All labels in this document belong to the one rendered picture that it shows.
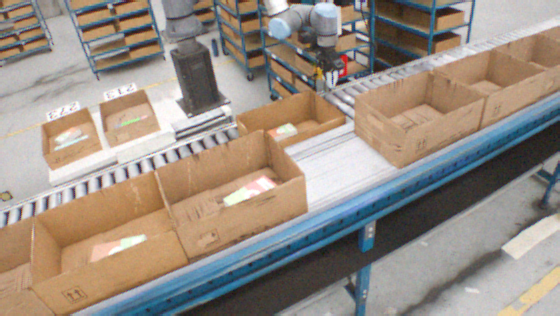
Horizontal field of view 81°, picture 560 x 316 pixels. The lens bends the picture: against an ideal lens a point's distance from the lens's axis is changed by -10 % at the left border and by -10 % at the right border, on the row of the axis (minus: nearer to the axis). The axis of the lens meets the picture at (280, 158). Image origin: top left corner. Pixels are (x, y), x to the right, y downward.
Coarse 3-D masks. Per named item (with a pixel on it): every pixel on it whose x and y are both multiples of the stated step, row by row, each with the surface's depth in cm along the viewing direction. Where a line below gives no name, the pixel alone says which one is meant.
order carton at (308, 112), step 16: (288, 96) 168; (304, 96) 172; (320, 96) 165; (256, 112) 164; (272, 112) 168; (288, 112) 173; (304, 112) 177; (320, 112) 171; (336, 112) 157; (240, 128) 158; (256, 128) 169; (272, 128) 173; (304, 128) 175; (320, 128) 147; (288, 144) 144
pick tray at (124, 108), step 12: (120, 96) 208; (132, 96) 212; (144, 96) 215; (108, 108) 208; (120, 108) 212; (132, 108) 213; (144, 108) 211; (108, 120) 206; (120, 120) 203; (144, 120) 184; (156, 120) 187; (108, 132) 178; (120, 132) 181; (132, 132) 184; (144, 132) 187; (120, 144) 184
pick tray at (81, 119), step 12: (84, 108) 203; (60, 120) 198; (72, 120) 202; (84, 120) 206; (48, 132) 198; (60, 132) 201; (84, 132) 198; (96, 132) 187; (48, 144) 191; (72, 144) 172; (84, 144) 176; (96, 144) 179; (48, 156) 168; (60, 156) 172; (72, 156) 175; (84, 156) 179
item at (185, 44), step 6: (162, 30) 188; (204, 30) 181; (162, 36) 184; (192, 36) 177; (168, 42) 175; (174, 42) 174; (180, 42) 183; (186, 42) 183; (192, 42) 185; (180, 48) 186; (186, 48) 185; (192, 48) 187
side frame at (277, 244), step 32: (512, 128) 134; (544, 128) 149; (448, 160) 123; (480, 160) 134; (384, 192) 115; (416, 192) 124; (320, 224) 108; (352, 224) 121; (256, 256) 103; (288, 256) 110; (160, 288) 95; (192, 288) 102; (224, 288) 104
